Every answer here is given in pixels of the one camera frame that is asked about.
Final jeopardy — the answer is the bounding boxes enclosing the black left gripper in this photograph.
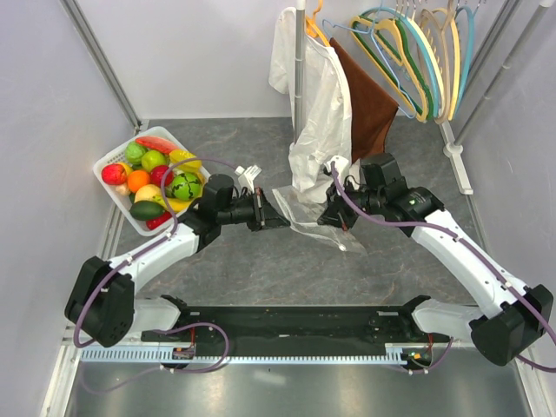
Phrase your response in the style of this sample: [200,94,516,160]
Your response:
[217,188,290,232]

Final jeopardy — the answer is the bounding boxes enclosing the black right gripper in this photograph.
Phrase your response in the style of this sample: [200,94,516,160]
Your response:
[318,176,386,231]

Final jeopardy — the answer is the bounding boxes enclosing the clear spotted zip top bag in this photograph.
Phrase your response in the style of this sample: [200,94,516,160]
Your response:
[272,185,367,254]

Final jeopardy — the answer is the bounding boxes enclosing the round green watermelon toy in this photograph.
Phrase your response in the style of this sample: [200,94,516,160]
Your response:
[170,172,202,202]

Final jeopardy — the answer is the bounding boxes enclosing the yellow bell pepper toy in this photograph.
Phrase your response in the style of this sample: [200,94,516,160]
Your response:
[169,149,202,172]

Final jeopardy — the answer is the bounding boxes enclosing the red pomegranate toy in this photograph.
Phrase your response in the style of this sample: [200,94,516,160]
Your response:
[150,165,174,188]

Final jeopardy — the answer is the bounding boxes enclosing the watermelon slice toy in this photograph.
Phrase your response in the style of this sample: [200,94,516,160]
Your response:
[135,136,179,155]

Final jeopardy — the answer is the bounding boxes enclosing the red apple toy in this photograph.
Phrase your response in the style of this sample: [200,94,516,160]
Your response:
[101,162,128,186]

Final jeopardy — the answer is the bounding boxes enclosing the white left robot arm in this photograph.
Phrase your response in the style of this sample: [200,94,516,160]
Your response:
[64,175,290,348]

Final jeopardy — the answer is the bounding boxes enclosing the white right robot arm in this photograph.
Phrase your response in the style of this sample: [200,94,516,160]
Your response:
[318,153,555,373]

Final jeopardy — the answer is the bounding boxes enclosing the white garment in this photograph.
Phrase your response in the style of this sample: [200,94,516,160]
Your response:
[268,7,352,203]

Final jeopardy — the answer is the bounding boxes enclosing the brown towel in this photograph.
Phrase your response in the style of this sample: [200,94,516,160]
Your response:
[329,38,399,162]

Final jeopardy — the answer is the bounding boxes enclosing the yellow banana toy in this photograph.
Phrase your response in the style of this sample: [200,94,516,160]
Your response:
[158,174,204,213]

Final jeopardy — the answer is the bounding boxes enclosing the red chili pepper toy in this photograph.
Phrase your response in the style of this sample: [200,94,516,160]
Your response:
[146,211,172,230]

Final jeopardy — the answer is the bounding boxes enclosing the yellow pear toy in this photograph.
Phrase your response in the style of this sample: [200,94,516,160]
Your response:
[134,184,163,203]

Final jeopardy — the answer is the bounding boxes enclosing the dark green avocado toy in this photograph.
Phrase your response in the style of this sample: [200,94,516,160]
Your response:
[129,201,166,222]

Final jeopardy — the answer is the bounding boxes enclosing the green apple toy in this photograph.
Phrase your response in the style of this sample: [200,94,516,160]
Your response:
[141,149,167,173]

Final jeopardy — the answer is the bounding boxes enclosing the orange toy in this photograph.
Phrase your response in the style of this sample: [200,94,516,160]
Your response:
[127,169,150,194]

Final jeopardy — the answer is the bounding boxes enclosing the beige clothes hanger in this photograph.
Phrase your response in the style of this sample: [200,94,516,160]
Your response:
[418,1,461,124]

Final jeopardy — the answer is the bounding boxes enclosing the green tomato toy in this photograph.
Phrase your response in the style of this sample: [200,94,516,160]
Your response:
[124,141,148,165]

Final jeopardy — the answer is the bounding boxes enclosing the orange clothes hanger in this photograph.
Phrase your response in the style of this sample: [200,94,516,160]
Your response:
[305,0,330,47]

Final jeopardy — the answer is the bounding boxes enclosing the yellow clothes hanger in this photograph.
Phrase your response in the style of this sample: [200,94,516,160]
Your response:
[351,16,434,122]

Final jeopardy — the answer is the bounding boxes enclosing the green clothes hanger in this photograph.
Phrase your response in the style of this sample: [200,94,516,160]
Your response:
[355,12,436,122]

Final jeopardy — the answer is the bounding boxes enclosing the teal clothes hanger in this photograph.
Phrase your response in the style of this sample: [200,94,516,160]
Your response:
[454,5,475,114]

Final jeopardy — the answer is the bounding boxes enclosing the blue clothes hanger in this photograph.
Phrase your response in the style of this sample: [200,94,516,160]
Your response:
[360,5,445,121]

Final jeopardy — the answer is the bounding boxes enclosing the grey metal rack pole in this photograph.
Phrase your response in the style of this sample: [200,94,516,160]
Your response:
[294,0,307,141]

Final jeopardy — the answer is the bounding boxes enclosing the grey diagonal rack pole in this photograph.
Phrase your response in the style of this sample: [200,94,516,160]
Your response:
[440,1,555,195]

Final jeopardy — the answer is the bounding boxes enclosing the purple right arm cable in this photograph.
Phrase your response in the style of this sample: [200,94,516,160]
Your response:
[329,161,556,374]

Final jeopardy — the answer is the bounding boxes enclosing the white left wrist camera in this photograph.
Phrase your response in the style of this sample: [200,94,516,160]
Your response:
[235,164,261,192]

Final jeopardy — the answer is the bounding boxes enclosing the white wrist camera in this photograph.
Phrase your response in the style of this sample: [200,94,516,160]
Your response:
[323,156,351,181]
[235,164,261,192]

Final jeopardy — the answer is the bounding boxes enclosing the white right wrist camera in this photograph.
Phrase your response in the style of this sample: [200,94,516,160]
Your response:
[323,156,351,181]

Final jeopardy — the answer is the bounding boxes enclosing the light blue cable duct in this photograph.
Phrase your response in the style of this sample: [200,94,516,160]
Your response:
[80,345,431,364]

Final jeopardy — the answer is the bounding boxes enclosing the light blue wire hanger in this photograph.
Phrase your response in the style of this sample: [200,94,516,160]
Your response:
[321,1,431,122]

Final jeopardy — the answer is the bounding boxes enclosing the aluminium frame rail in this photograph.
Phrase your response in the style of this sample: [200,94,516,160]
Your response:
[60,0,142,133]

